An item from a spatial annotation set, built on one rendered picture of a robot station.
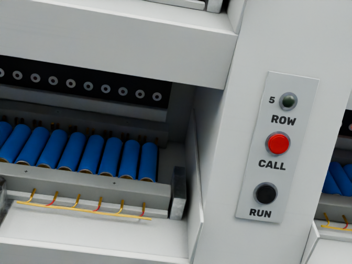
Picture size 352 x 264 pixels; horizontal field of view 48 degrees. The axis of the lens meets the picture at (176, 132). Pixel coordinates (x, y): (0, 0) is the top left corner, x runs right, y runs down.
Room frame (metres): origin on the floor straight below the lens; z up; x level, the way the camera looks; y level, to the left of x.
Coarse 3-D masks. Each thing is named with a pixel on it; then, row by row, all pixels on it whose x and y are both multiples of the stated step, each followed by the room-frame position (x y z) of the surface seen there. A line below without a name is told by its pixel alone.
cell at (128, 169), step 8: (128, 144) 0.42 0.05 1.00; (136, 144) 0.42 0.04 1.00; (128, 152) 0.40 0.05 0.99; (136, 152) 0.41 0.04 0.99; (128, 160) 0.39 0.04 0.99; (136, 160) 0.39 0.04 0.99; (120, 168) 0.38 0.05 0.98; (128, 168) 0.37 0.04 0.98; (136, 168) 0.38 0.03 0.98; (120, 176) 0.37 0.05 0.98; (128, 176) 0.37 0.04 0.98
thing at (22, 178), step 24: (0, 168) 0.33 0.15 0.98; (24, 168) 0.34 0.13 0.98; (48, 168) 0.34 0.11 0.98; (48, 192) 0.33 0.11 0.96; (72, 192) 0.33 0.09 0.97; (96, 192) 0.33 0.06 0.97; (120, 192) 0.34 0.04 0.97; (144, 192) 0.34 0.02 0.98; (168, 192) 0.34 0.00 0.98; (120, 216) 0.32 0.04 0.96
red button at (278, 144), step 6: (270, 138) 0.29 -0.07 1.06; (276, 138) 0.29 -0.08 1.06; (282, 138) 0.29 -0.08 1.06; (270, 144) 0.29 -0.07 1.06; (276, 144) 0.29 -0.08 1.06; (282, 144) 0.29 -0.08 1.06; (288, 144) 0.29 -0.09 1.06; (270, 150) 0.29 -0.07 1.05; (276, 150) 0.29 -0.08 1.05; (282, 150) 0.29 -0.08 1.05
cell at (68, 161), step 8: (72, 136) 0.41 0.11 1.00; (80, 136) 0.41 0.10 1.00; (72, 144) 0.39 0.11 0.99; (80, 144) 0.40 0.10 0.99; (64, 152) 0.38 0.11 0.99; (72, 152) 0.38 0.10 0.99; (80, 152) 0.39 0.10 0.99; (64, 160) 0.37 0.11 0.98; (72, 160) 0.37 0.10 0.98; (72, 168) 0.36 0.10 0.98
